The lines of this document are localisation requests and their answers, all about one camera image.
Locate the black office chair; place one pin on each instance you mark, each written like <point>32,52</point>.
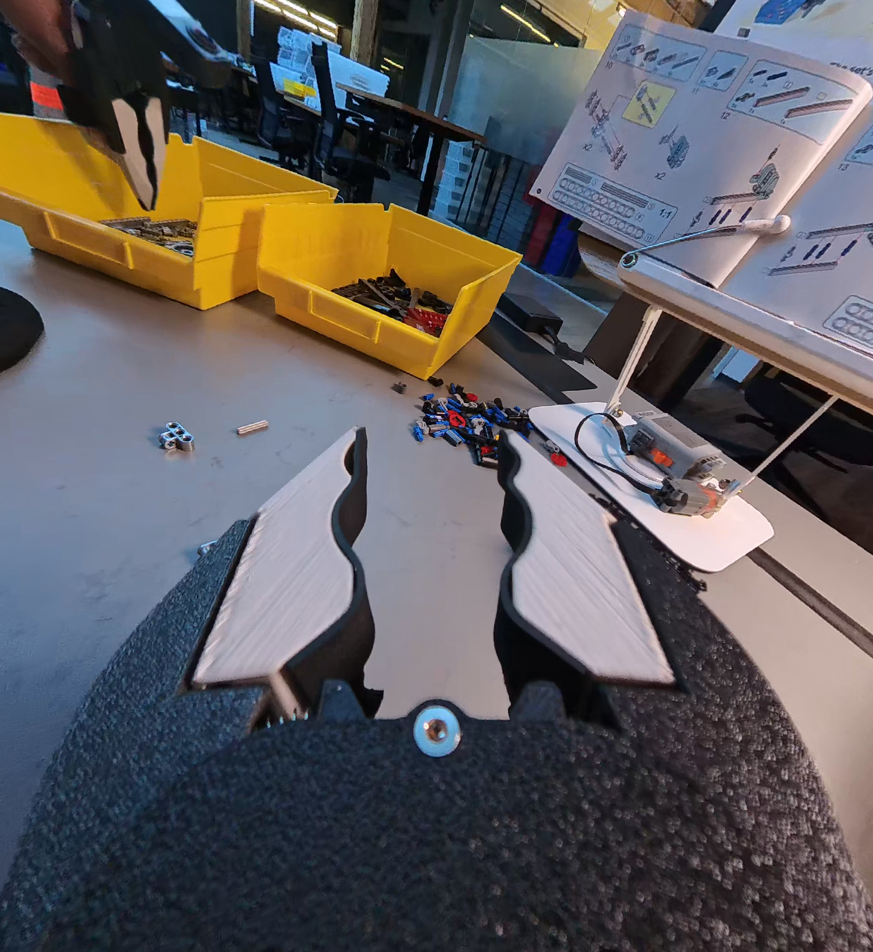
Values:
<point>280,111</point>
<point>340,119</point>

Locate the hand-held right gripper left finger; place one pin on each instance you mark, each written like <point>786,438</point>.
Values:
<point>280,595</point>

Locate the black power adapter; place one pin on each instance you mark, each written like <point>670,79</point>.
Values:
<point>529,309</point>

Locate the shelf of coloured bins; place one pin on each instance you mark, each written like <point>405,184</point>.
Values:
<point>559,249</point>

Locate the pile of mixed brick parts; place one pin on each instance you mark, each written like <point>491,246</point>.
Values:
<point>466,420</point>

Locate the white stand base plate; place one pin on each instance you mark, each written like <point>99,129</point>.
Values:
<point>712,543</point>

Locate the person's left hand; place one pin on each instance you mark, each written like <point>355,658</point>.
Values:
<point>35,30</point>

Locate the printed task sheet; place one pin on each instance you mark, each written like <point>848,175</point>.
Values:
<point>816,30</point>

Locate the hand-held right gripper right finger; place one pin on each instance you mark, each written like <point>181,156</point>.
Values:
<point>589,595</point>

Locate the grey desk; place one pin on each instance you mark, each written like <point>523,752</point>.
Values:
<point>109,506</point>

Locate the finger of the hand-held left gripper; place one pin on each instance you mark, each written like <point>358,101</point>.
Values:
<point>137,149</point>
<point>160,126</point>

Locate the wooden stand board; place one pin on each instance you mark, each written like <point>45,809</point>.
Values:
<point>596,260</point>

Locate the pile of black pins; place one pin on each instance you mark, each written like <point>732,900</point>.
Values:
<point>674,565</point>

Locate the building instruction booklet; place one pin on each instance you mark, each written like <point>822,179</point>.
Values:
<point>704,134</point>

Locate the silver three-hole beam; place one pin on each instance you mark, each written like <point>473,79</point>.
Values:
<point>177,437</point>

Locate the yellow plastic bin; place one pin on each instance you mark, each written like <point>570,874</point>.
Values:
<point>20,163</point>
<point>317,238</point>

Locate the pile of black brick parts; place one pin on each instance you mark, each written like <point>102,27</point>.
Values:
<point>392,301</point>

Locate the short silver axle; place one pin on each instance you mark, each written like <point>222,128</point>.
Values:
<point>252,428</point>

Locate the grey motor brick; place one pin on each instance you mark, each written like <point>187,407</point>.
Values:
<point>678,442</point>

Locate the pile of silver beam parts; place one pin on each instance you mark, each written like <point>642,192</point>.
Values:
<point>154,230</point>

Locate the background wooden table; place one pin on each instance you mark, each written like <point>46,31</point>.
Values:
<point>421,111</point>

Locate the orange traffic cone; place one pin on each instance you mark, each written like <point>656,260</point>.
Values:
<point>46,93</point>

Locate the stack of white boxes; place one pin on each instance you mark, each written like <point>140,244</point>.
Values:
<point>347,67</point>

